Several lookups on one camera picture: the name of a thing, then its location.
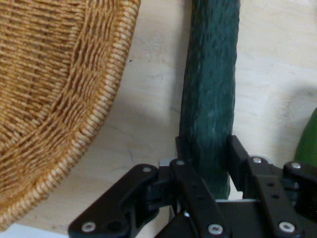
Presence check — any light wooden cutting board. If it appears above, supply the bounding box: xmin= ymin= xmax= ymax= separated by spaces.
xmin=12 ymin=0 xmax=317 ymax=235

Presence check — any woven wicker basket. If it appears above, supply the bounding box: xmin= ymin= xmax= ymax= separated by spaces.
xmin=0 ymin=0 xmax=142 ymax=225

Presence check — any green bell pepper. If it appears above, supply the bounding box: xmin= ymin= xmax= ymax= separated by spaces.
xmin=294 ymin=106 xmax=317 ymax=170

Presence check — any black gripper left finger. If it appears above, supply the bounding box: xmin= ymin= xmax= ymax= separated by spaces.
xmin=68 ymin=135 xmax=233 ymax=238

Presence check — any long dark green cucumber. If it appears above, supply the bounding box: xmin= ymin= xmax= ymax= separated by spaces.
xmin=178 ymin=0 xmax=241 ymax=200

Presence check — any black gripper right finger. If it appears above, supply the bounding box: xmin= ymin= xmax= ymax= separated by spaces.
xmin=226 ymin=134 xmax=317 ymax=238

